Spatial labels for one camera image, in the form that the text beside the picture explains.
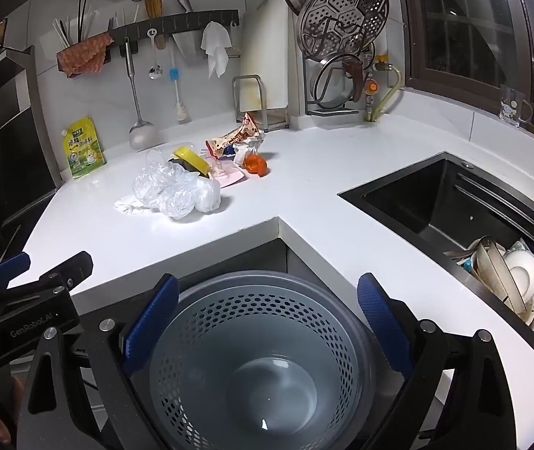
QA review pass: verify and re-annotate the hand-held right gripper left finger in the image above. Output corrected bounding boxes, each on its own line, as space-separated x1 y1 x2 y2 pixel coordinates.
16 273 181 450

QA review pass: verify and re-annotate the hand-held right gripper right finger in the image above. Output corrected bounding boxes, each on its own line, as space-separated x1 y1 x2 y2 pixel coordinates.
357 272 516 450

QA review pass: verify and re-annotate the white tissue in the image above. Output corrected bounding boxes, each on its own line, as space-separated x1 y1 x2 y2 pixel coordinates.
114 194 155 217
195 175 222 213

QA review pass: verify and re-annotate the grey perforated trash bin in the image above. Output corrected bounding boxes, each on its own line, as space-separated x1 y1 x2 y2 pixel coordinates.
149 269 419 450

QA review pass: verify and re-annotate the clear plastic bag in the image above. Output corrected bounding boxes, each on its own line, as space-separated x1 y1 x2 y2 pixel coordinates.
133 164 223 219

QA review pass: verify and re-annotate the clear plastic cup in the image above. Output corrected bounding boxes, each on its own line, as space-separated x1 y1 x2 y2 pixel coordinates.
144 148 175 185

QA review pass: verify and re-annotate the pink packet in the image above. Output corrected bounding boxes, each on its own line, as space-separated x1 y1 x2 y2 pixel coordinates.
211 159 247 189

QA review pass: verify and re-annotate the snack wrapper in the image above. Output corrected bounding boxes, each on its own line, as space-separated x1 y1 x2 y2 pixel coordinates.
205 112 266 158

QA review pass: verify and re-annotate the green yellow seasoning pouch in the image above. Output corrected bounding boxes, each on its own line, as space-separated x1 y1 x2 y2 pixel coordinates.
60 116 107 180

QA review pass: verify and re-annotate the black kitchen sink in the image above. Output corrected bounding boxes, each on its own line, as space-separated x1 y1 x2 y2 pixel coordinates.
337 151 534 352

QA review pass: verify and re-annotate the pile of dirty dishes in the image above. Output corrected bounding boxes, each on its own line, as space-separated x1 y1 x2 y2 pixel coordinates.
445 235 534 332

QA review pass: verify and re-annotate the metal cooking spatula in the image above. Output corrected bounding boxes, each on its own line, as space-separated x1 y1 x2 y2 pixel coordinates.
123 37 156 151

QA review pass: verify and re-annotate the orange plastic piece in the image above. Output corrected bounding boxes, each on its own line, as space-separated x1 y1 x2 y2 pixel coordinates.
243 152 269 178

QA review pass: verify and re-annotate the orange dish cloth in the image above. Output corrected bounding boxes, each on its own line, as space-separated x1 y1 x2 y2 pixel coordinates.
56 33 113 77

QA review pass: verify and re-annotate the blue and white brush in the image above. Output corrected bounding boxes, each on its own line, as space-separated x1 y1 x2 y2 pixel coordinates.
168 42 191 123

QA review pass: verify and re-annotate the bundle of chopsticks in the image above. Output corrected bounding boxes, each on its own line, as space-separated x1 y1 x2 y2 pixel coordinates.
52 0 97 50

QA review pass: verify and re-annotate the gas valve with orange knob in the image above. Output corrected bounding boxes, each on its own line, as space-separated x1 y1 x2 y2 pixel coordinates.
363 56 394 104

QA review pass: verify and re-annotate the glass pot lid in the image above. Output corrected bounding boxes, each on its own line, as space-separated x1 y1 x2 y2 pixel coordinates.
311 54 371 111

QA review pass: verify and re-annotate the printed glass mug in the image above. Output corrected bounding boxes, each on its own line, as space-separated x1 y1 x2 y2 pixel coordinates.
499 83 534 128

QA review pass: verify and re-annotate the metal cutting board holder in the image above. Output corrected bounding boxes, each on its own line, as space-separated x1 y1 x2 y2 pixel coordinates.
232 75 291 132

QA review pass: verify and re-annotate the white hanging cloth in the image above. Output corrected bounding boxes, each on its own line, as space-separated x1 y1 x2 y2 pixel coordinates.
200 21 231 80

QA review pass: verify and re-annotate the white cutting board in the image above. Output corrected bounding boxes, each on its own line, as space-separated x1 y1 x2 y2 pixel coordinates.
240 0 305 114

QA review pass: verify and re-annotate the kitchen knife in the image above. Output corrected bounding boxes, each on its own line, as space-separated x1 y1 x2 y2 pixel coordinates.
168 0 198 57

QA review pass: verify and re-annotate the dark framed window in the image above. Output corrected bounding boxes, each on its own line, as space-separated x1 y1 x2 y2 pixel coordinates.
398 0 534 104

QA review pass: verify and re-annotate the perforated metal steamer rack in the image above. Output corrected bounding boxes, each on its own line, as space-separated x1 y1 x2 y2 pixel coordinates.
297 0 392 60

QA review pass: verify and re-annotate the metal wire lid rack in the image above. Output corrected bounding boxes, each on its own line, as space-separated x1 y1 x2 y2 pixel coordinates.
302 40 380 117

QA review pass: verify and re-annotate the yellow gas hose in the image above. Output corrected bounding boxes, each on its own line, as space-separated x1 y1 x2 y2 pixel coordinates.
365 68 404 123

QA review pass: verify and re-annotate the dark wall utensil rail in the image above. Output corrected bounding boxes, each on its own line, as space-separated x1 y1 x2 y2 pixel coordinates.
58 9 240 65

